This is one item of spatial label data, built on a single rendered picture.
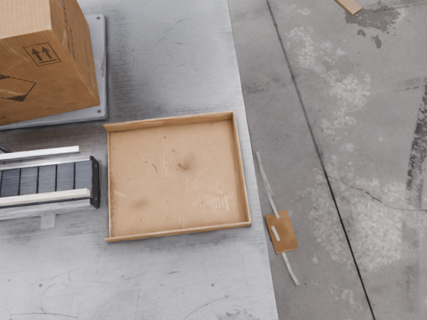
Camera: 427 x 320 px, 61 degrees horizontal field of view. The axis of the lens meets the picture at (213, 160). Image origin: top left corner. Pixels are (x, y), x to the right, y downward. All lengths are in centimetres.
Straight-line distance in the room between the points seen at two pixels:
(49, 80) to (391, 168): 151
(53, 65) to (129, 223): 35
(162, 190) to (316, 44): 146
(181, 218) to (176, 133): 20
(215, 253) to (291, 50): 144
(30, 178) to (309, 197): 121
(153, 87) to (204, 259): 43
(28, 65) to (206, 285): 55
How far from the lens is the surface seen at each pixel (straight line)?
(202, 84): 92
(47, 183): 84
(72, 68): 79
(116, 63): 99
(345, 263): 171
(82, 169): 83
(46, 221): 88
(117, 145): 87
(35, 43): 73
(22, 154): 79
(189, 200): 81
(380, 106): 200
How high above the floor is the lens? 162
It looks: 70 degrees down
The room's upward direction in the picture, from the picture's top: 2 degrees counter-clockwise
